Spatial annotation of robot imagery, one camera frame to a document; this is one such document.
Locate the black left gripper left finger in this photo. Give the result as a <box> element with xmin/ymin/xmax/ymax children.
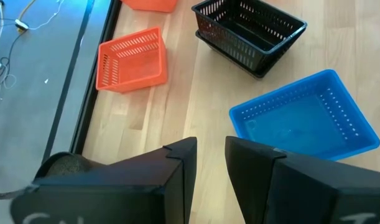
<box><xmin>9</xmin><ymin>136</ymin><xmax>198</xmax><ymax>224</ymax></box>

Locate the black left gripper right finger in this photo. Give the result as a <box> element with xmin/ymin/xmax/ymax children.
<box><xmin>224</xmin><ymin>136</ymin><xmax>380</xmax><ymax>224</ymax></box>

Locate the blue plastic basket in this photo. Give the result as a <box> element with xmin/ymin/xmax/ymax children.
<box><xmin>228</xmin><ymin>68</ymin><xmax>380</xmax><ymax>162</ymax></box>

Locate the black plastic basket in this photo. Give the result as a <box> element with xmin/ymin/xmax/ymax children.
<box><xmin>191</xmin><ymin>0</ymin><xmax>308</xmax><ymax>71</ymax></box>
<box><xmin>194</xmin><ymin>29</ymin><xmax>271</xmax><ymax>79</ymax></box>

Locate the orange plastic basket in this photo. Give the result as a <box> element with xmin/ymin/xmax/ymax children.
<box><xmin>120</xmin><ymin>0</ymin><xmax>179</xmax><ymax>14</ymax></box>
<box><xmin>95</xmin><ymin>26</ymin><xmax>169</xmax><ymax>94</ymax></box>

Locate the black aluminium table frame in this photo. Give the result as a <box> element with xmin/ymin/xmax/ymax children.
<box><xmin>70</xmin><ymin>0</ymin><xmax>123</xmax><ymax>155</ymax></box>

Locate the thin black floor cable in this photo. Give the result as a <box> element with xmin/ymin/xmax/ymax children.
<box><xmin>0</xmin><ymin>29</ymin><xmax>25</xmax><ymax>93</ymax></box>

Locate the thin white cable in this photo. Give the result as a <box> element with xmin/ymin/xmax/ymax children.
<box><xmin>27</xmin><ymin>0</ymin><xmax>66</xmax><ymax>31</ymax></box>

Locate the white plug with yellow cable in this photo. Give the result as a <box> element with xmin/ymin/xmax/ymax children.
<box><xmin>14</xmin><ymin>0</ymin><xmax>37</xmax><ymax>32</ymax></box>

